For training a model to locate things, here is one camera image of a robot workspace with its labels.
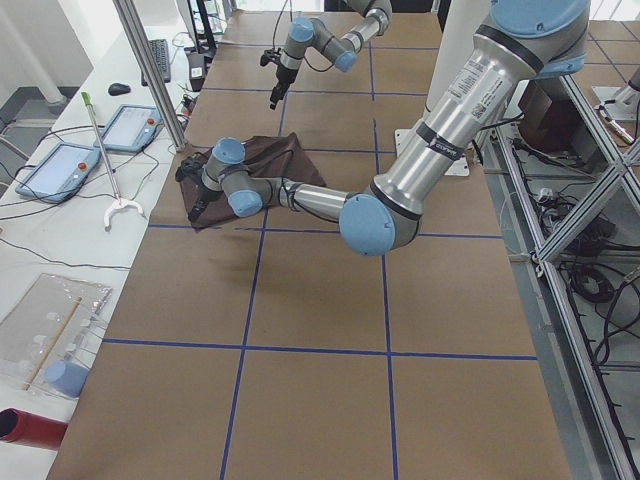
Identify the thin wooden stick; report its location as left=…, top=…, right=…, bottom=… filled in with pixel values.
left=22, top=296, right=82, bottom=391

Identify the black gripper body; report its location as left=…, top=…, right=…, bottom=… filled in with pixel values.
left=259, top=48, right=296, bottom=93
left=175, top=154, right=220, bottom=200

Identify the aluminium frame post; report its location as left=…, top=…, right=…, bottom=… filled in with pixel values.
left=113, top=0, right=187, bottom=152

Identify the aluminium frame rack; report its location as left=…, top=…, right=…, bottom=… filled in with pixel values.
left=481, top=65, right=639, bottom=479

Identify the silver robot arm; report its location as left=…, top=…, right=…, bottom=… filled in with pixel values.
left=260, top=1, right=393, bottom=110
left=175, top=1, right=590, bottom=256

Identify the near teach pendant tablet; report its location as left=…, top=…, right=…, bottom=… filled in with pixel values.
left=15, top=142, right=101, bottom=204

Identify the teach pendant tablet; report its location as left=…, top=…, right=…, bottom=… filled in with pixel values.
left=15, top=142, right=101, bottom=204
left=100, top=104, right=162, bottom=154

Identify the dark brown t-shirt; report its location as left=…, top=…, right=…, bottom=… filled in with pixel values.
left=183, top=133, right=326, bottom=230

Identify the black computer mouse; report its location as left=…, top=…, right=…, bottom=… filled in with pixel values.
left=108, top=83, right=131, bottom=96

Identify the black computer keyboard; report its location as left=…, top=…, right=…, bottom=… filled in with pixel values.
left=148, top=39, right=171, bottom=83

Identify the clear plastic sheet stack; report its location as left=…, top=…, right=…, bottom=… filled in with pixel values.
left=1, top=274, right=112, bottom=398

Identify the reacher grabber tool stick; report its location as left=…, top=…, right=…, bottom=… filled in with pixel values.
left=81, top=91, right=146, bottom=232

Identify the red cylinder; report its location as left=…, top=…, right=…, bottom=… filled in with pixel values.
left=1, top=408, right=68, bottom=451

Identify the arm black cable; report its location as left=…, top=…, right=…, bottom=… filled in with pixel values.
left=219, top=147, right=351, bottom=224
left=269, top=0, right=341, bottom=72

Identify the far teach pendant tablet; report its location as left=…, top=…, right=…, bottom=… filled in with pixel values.
left=100, top=104, right=162, bottom=154

